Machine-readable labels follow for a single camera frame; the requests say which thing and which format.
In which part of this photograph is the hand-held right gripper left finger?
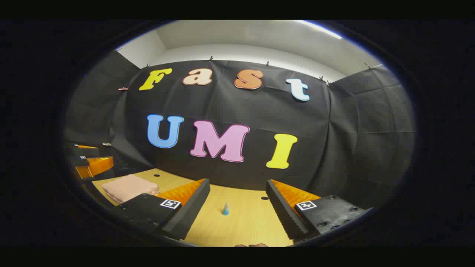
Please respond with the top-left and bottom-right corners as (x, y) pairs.
(108, 178), (211, 241)

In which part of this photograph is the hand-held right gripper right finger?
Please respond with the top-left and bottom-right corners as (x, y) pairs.
(265, 179), (373, 241)

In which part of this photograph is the pink suitcase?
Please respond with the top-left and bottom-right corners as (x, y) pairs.
(101, 174), (161, 204)

